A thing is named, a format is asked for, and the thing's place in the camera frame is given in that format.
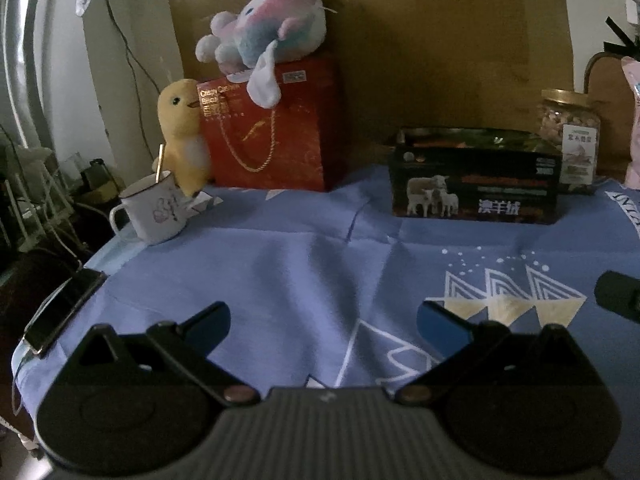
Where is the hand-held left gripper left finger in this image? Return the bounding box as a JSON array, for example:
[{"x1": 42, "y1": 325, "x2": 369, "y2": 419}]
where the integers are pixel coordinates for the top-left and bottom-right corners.
[{"x1": 60, "y1": 301, "x2": 262, "y2": 407}]

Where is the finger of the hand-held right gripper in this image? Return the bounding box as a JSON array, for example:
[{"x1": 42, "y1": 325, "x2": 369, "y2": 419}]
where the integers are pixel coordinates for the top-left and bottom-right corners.
[{"x1": 595, "y1": 270, "x2": 640, "y2": 325}]

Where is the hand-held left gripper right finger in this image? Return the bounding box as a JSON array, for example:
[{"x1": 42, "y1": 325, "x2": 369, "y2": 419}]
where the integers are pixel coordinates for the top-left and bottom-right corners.
[{"x1": 395, "y1": 300, "x2": 608, "y2": 407}]

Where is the dark printed cardboard box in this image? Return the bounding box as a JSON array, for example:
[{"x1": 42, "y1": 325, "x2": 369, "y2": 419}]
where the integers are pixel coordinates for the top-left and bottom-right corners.
[{"x1": 389, "y1": 126, "x2": 563, "y2": 226}]

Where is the blue printed tablecloth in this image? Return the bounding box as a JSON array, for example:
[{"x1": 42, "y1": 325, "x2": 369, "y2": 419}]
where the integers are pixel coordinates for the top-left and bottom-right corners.
[{"x1": 12, "y1": 162, "x2": 640, "y2": 411}]

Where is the white enamel mug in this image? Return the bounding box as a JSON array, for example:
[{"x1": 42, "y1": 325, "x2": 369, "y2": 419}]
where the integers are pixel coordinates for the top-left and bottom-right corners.
[{"x1": 109, "y1": 170, "x2": 193, "y2": 246}]

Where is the black smartphone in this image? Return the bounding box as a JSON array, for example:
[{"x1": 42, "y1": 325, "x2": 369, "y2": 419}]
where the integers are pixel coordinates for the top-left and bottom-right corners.
[{"x1": 22, "y1": 268, "x2": 108, "y2": 358}]

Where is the pink snack bag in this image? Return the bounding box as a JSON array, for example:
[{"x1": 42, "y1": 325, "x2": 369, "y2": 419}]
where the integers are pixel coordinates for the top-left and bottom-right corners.
[{"x1": 620, "y1": 55, "x2": 640, "y2": 186}]

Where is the glass jar with gold lid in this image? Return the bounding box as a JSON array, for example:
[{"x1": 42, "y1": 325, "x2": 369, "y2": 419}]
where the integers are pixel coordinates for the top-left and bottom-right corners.
[{"x1": 537, "y1": 89, "x2": 602, "y2": 195}]

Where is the brown board with dark rim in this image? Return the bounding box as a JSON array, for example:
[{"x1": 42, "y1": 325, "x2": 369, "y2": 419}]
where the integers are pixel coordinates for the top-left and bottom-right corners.
[{"x1": 585, "y1": 52, "x2": 632, "y2": 176}]

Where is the yellow duck plush toy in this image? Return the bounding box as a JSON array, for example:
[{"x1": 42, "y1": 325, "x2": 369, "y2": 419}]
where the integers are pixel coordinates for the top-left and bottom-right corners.
[{"x1": 151, "y1": 78, "x2": 213, "y2": 198}]

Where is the red gift box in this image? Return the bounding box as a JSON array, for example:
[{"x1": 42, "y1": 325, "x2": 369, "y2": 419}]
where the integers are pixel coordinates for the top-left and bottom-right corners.
[{"x1": 196, "y1": 55, "x2": 346, "y2": 192}]

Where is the brown cardboard panel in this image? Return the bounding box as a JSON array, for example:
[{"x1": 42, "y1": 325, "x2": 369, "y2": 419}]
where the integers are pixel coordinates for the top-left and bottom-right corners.
[{"x1": 167, "y1": 0, "x2": 576, "y2": 171}]

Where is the pastel unicorn plush toy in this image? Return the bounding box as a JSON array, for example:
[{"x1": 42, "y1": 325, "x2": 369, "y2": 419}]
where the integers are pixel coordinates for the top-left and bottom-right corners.
[{"x1": 195, "y1": 0, "x2": 336, "y2": 109}]

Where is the white wire rack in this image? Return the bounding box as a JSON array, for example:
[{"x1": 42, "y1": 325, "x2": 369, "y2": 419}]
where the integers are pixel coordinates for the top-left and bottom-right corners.
[{"x1": 0, "y1": 145, "x2": 81, "y2": 251}]

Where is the thin black wall cable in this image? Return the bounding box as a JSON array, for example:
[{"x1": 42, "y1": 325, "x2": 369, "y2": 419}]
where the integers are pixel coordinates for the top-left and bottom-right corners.
[{"x1": 97, "y1": 0, "x2": 153, "y2": 153}]

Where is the window frame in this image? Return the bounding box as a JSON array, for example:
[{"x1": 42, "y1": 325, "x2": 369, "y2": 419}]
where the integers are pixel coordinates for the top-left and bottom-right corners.
[{"x1": 0, "y1": 0, "x2": 56, "y2": 161}]

